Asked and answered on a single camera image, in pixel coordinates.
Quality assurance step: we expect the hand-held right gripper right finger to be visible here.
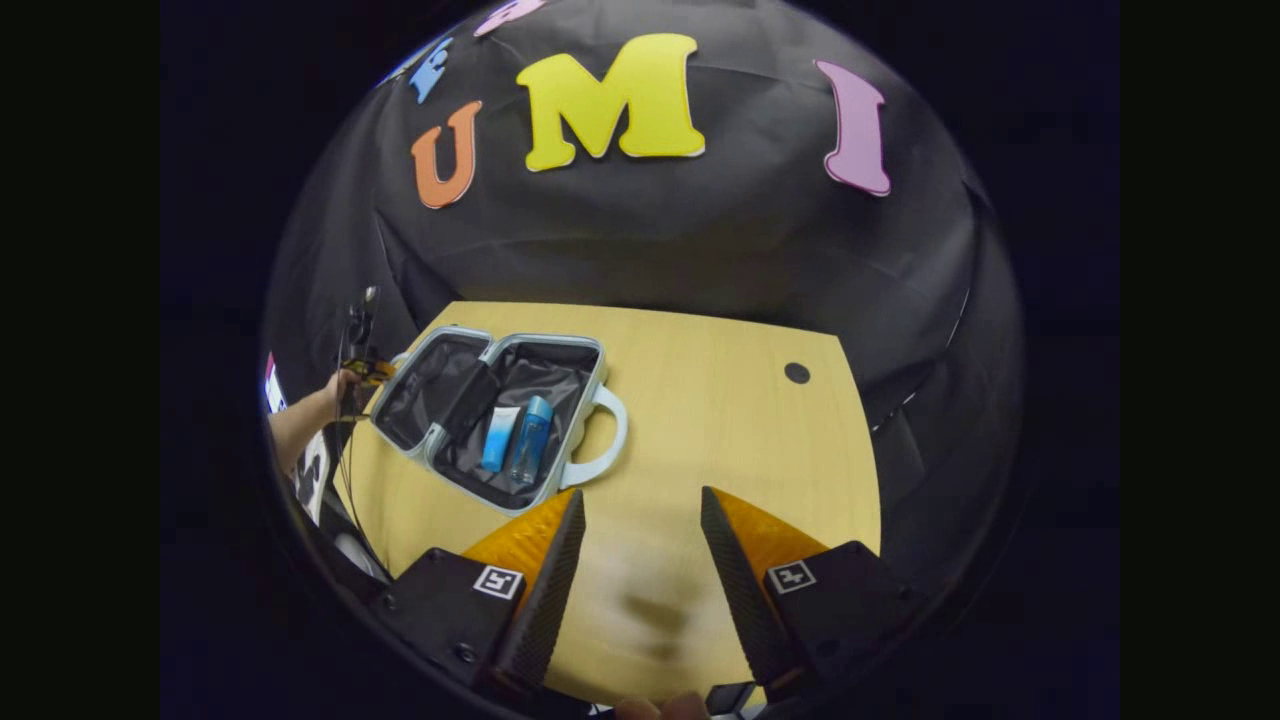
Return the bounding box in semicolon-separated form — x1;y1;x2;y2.
700;487;922;701

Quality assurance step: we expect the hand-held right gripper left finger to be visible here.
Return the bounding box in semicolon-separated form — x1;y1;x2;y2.
372;489;588;696

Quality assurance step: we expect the white blue squeeze tube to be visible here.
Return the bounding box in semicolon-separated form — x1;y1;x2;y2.
481;405;522;474

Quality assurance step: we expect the clear teal bottle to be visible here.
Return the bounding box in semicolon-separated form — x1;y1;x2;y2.
507;394;555;487

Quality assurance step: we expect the pale mint suitcase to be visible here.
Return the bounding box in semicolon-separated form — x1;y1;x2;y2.
368;324;630;517

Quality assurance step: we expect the white black printed cloth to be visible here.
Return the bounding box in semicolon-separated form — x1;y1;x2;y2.
295;430;333;523

